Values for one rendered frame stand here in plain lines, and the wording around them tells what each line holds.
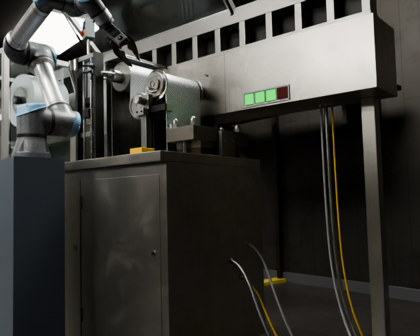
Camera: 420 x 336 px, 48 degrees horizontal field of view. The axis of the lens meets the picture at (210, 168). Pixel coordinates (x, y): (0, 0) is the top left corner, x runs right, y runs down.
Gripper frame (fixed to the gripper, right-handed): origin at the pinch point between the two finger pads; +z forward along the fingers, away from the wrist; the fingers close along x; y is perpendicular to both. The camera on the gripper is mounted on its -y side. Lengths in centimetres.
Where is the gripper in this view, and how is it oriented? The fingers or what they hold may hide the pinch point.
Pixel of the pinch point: (134, 61)
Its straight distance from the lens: 211.3
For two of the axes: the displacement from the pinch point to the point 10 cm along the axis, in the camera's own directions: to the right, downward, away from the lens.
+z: 4.9, 6.8, 5.4
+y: -4.1, -3.6, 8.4
